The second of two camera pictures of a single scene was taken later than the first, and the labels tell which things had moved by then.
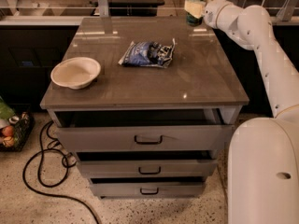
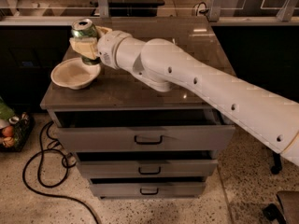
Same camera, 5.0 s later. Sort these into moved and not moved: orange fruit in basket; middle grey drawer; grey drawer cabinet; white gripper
Moved: white gripper
Not moved: orange fruit in basket; grey drawer cabinet; middle grey drawer
